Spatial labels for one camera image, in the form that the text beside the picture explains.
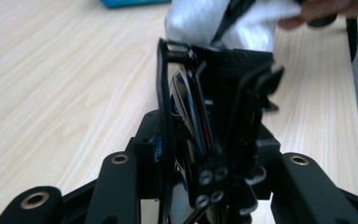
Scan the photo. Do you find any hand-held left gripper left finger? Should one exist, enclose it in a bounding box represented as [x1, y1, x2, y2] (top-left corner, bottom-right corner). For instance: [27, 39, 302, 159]
[125, 109, 170, 201]

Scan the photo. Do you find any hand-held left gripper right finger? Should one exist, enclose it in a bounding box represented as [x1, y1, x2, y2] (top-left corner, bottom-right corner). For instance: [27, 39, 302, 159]
[254, 122, 282, 201]

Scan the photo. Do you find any white cloth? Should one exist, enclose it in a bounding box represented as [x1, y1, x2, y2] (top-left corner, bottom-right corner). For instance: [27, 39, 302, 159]
[163, 0, 302, 53]

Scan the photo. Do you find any black toy car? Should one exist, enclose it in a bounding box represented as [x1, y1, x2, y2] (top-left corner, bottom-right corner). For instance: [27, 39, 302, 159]
[154, 36, 286, 224]

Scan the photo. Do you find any blue box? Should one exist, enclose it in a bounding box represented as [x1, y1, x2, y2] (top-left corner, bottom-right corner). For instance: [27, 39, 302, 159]
[99, 0, 172, 9]

